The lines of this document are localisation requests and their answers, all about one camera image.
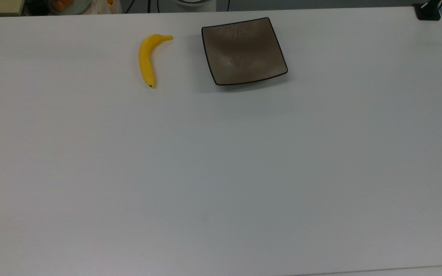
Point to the yellow banana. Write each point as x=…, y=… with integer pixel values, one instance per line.
x=146, y=57

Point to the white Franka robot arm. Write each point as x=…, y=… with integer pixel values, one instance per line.
x=194, y=3

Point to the square brown ceramic plate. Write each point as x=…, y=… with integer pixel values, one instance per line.
x=244, y=51

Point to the white plastic bag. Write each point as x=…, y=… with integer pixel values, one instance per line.
x=104, y=7

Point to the teal bowl with orange contents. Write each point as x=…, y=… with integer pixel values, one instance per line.
x=69, y=5

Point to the black table clamp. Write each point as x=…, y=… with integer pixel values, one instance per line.
x=428, y=12

